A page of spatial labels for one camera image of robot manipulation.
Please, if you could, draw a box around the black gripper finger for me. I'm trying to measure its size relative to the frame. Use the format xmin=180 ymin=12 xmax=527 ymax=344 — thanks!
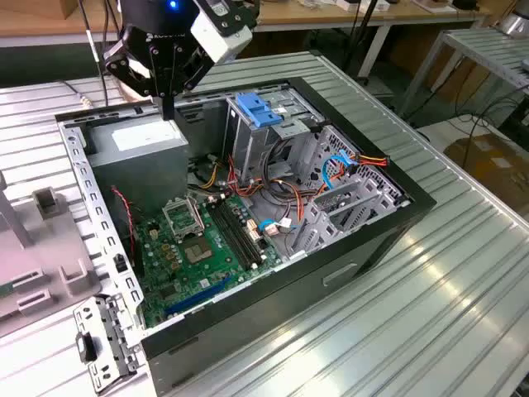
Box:
xmin=102 ymin=38 xmax=171 ymax=121
xmin=169 ymin=42 xmax=217 ymax=121

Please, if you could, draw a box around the orange red yellow power wire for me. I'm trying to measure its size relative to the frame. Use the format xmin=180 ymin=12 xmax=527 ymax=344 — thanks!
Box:
xmin=316 ymin=152 xmax=392 ymax=198

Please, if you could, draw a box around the grey metal disk bay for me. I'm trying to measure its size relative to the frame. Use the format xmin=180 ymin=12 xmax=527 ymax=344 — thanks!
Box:
xmin=288 ymin=123 xmax=415 ymax=261

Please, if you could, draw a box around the blue plastic drive latch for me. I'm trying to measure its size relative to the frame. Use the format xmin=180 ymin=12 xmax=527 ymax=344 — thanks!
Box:
xmin=236 ymin=93 xmax=283 ymax=129

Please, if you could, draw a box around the grey metal drive cage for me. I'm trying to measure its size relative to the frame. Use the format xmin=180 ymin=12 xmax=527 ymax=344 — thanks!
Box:
xmin=225 ymin=88 xmax=326 ymax=187

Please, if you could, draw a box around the grey power supply unit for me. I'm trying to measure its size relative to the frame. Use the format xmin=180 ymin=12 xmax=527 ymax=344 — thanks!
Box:
xmin=84 ymin=113 xmax=190 ymax=208

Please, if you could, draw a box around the metal socket cover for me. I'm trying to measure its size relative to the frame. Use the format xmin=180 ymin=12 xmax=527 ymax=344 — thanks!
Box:
xmin=161 ymin=197 xmax=207 ymax=243

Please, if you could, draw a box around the metal locking lever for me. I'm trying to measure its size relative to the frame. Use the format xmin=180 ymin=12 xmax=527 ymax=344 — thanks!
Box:
xmin=186 ymin=192 xmax=208 ymax=235

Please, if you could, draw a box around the RAM slot with white clips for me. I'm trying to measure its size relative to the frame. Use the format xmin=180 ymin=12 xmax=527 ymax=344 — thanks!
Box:
xmin=209 ymin=197 xmax=260 ymax=269
xmin=220 ymin=193 xmax=269 ymax=262

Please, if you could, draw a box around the black case fan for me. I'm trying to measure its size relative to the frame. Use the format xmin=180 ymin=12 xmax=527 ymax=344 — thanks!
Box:
xmin=107 ymin=188 xmax=145 ymax=279

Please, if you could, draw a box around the CPU socket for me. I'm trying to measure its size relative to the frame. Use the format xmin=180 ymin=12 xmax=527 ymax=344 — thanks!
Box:
xmin=180 ymin=234 xmax=215 ymax=266

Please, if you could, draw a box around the green motherboard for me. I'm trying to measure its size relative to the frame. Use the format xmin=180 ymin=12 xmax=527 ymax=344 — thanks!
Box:
xmin=134 ymin=194 xmax=284 ymax=328

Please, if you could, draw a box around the grey parts rack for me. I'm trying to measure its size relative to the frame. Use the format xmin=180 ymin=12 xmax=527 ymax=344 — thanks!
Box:
xmin=0 ymin=169 xmax=103 ymax=332

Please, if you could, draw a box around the blue expansion slot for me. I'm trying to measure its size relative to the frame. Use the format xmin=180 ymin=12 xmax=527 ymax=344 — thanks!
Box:
xmin=164 ymin=274 xmax=233 ymax=318

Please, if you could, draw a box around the black open PC case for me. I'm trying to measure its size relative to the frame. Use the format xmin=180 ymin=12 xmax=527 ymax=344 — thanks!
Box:
xmin=55 ymin=75 xmax=438 ymax=397

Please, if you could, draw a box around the metal expansion slot retainer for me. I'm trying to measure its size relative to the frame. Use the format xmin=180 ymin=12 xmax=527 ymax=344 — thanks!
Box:
xmin=72 ymin=292 xmax=145 ymax=393

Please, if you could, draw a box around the metal slat side table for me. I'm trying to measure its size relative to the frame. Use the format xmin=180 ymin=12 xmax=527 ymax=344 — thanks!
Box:
xmin=398 ymin=28 xmax=529 ymax=121

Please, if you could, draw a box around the large cardboard box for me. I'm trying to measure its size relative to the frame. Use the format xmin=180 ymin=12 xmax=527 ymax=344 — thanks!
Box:
xmin=444 ymin=132 xmax=529 ymax=208

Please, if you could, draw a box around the black cable with metal plug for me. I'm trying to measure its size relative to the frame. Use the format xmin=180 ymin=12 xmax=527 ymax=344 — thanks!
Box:
xmin=61 ymin=78 xmax=92 ymax=109

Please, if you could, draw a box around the yellow orange wire bundle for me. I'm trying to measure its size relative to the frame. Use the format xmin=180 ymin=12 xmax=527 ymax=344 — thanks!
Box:
xmin=197 ymin=154 xmax=226 ymax=190

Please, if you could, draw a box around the black cable bundle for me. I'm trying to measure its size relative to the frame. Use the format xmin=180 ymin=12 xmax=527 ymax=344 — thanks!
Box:
xmin=263 ymin=138 xmax=301 ymax=196

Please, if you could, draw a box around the orange red wire bundle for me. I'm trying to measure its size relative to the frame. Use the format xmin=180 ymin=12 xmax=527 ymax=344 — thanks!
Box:
xmin=226 ymin=153 xmax=320 ymax=221

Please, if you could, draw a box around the red black twisted wire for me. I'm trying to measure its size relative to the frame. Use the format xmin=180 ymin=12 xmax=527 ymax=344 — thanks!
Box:
xmin=110 ymin=185 xmax=141 ymax=260

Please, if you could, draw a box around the small blue wire connector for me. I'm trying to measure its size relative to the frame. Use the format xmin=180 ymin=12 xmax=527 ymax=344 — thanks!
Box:
xmin=259 ymin=218 xmax=295 ymax=237

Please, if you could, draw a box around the blue flat data wire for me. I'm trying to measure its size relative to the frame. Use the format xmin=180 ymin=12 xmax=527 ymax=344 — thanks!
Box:
xmin=321 ymin=151 xmax=360 ymax=192

